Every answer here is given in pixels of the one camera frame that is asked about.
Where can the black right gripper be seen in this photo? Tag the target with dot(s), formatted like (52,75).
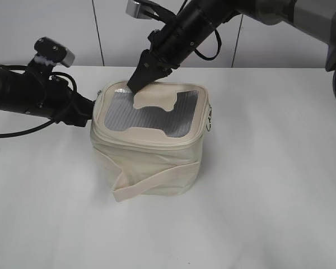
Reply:
(169,48)

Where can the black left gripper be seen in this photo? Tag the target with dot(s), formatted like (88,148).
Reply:
(66,105)

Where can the cream canvas zipper bag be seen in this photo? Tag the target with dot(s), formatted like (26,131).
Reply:
(150,142)

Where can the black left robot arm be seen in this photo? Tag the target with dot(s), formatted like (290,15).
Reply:
(41,92)

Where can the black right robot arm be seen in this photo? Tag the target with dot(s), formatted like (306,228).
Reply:
(315,18)

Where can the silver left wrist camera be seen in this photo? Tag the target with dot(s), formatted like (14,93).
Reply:
(51,52)

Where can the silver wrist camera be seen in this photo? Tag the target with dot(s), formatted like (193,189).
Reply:
(51,52)
(141,10)

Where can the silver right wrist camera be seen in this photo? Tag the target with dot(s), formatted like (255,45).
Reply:
(141,10)

